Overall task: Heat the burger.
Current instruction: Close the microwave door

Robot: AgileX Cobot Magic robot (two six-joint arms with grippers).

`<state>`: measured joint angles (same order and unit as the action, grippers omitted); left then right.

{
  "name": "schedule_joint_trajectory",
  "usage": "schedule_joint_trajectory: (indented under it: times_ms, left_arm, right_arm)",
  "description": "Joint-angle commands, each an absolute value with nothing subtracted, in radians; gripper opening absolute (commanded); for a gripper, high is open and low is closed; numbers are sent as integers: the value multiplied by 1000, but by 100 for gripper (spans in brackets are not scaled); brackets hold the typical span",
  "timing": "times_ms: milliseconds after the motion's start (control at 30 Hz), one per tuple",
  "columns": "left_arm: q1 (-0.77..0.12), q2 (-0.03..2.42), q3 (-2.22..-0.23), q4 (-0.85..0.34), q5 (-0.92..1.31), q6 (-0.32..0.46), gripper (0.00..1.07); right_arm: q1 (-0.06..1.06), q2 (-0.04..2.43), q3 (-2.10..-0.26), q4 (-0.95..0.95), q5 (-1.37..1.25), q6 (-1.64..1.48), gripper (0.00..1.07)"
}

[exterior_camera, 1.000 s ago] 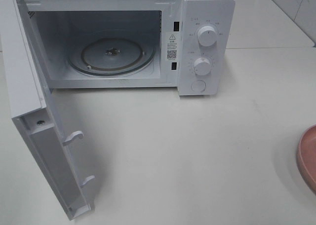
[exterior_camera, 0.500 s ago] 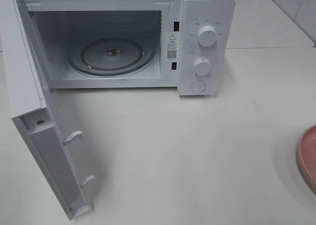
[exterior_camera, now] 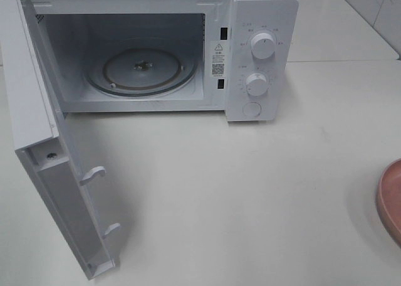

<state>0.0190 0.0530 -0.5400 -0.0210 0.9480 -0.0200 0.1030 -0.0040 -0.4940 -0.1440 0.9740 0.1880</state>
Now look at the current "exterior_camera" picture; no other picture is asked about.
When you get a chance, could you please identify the white microwave knob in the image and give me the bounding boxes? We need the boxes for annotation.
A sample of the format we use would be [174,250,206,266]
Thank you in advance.
[245,73,268,97]
[251,30,276,60]

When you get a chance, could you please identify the pink round plate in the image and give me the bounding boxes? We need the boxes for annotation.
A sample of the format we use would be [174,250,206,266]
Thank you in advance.
[376,159,400,246]

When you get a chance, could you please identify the glass microwave turntable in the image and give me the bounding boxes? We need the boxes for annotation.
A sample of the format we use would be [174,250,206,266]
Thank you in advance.
[84,38,203,97]

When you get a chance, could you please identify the white microwave door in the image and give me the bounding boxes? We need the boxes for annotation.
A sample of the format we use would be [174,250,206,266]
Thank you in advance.
[1,0,115,279]

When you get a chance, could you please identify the white warning label sticker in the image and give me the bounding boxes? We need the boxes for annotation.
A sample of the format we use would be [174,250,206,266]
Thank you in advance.
[209,40,228,78]

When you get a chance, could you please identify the white microwave oven body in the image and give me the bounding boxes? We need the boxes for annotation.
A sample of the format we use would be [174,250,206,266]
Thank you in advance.
[31,0,298,122]

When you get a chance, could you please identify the round white door button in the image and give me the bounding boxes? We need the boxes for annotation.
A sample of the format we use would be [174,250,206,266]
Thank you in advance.
[242,102,262,118]

